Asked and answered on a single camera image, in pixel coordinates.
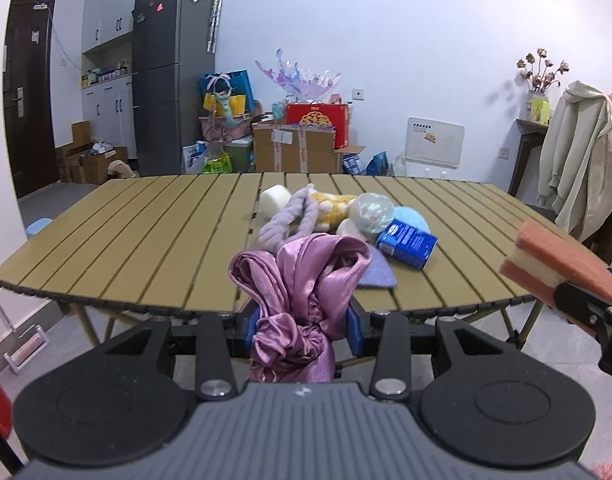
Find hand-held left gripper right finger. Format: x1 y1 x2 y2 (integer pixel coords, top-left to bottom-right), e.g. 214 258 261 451
347 302 507 402

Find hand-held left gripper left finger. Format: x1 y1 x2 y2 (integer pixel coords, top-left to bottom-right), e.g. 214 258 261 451
105 305 261 402

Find orange scouring sponge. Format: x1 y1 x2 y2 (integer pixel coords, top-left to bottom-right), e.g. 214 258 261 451
500 221 612 311

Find purple satin cloth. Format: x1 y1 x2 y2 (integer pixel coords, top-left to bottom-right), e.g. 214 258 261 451
228 232 374 383

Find blue tissue pack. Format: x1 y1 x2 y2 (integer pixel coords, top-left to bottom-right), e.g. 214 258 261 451
376 219 439 272

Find clear plastic bag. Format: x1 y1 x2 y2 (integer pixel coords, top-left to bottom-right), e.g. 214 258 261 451
353 192 397 235

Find yellow plush toy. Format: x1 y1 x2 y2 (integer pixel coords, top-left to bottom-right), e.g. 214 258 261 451
306 183 359 233

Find blue felt cloth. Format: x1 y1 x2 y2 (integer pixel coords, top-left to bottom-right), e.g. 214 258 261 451
356 245 399 290

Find white foam wedge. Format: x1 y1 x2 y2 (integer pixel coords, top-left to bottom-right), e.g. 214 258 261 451
336 219 369 241

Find beige hooded jacket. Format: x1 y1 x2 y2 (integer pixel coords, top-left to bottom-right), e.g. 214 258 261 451
537 80 612 243

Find blue plush toy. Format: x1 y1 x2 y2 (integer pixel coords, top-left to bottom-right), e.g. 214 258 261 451
391 206 432 236

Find white foam cylinder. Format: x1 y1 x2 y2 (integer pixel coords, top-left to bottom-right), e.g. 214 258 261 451
258 185 292 218

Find blue package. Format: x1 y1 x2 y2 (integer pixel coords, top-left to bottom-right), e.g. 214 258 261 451
366 151 391 177
342 152 367 176

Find green snack bag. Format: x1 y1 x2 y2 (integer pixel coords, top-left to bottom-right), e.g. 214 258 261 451
203 152 233 175

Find green cooler box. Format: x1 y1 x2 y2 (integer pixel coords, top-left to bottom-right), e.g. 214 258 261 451
223 137 254 173

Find dark side table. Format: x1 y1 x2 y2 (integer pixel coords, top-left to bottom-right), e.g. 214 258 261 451
508 119 552 198

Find large taped cardboard box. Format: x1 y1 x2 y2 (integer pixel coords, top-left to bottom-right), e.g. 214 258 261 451
252 122 337 175

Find white and blue plastic bag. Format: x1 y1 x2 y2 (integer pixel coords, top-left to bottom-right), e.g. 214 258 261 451
182 142 209 173

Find yellow vase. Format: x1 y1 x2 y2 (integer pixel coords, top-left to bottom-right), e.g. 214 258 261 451
527 91 551 125

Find red gift box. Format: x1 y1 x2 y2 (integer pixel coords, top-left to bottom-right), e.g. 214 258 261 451
286 102 351 150

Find dried flowers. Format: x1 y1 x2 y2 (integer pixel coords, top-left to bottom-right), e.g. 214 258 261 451
516 49 571 95

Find yellow gift bag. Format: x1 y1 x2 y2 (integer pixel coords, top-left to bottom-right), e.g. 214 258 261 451
203 92 247 116

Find open cardboard box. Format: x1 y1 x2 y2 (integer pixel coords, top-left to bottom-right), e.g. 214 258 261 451
61 142 129 186

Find blue gift bag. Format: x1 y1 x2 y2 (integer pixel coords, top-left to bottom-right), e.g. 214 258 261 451
198 70 254 116

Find iridescent wrapping bouquet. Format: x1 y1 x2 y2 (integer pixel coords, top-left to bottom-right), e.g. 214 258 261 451
255 49 343 103

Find white base cupboard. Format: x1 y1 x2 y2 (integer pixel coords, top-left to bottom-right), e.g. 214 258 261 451
81 75 137 158

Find grey refrigerator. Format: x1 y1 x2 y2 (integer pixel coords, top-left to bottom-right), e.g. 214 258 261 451
132 0 218 177

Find black metal bar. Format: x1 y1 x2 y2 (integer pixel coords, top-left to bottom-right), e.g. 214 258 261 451
0 410 24 472

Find row of counter bottles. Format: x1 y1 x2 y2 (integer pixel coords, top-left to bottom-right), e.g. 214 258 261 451
82 62 133 86

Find dark brown door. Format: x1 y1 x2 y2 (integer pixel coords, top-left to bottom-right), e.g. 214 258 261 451
3 0 62 200

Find silver hanging streamer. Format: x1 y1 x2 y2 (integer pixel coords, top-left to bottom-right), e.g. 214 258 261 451
207 0 224 53

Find purple braided rope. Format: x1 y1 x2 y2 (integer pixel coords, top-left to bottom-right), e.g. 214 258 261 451
258 187 332 251

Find white metal frame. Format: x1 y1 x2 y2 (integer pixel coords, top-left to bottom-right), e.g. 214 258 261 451
3 324 49 376

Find white wall cupboard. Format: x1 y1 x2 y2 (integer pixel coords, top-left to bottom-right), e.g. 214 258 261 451
81 0 152 53

